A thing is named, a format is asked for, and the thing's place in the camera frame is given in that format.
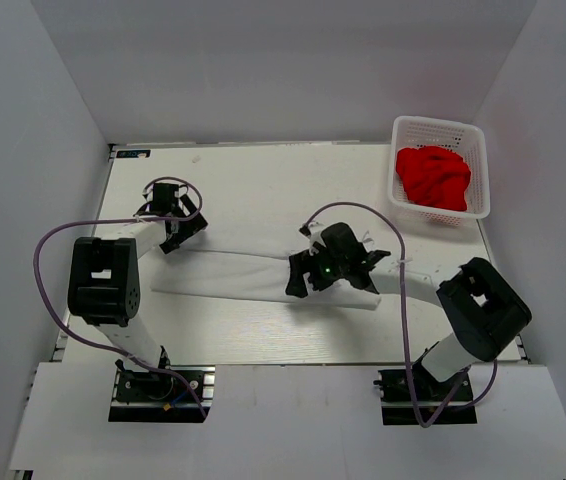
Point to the white t shirt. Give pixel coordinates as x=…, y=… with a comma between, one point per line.
x=250, y=264

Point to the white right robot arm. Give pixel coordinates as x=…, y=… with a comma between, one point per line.
x=483, y=310

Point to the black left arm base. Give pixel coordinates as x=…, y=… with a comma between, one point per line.
x=143, y=397

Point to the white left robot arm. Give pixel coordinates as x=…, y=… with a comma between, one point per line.
x=104, y=284

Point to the white plastic basket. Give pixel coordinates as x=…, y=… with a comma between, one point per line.
x=466, y=140

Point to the red t shirt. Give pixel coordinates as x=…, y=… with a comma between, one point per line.
x=434, y=177

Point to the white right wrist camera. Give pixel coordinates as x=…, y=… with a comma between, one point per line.
x=312, y=231

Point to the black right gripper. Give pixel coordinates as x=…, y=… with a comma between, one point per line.
x=305, y=263

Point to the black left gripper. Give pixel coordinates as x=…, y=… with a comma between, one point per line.
x=191, y=227

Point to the blue table label sticker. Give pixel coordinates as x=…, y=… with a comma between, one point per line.
x=133, y=153

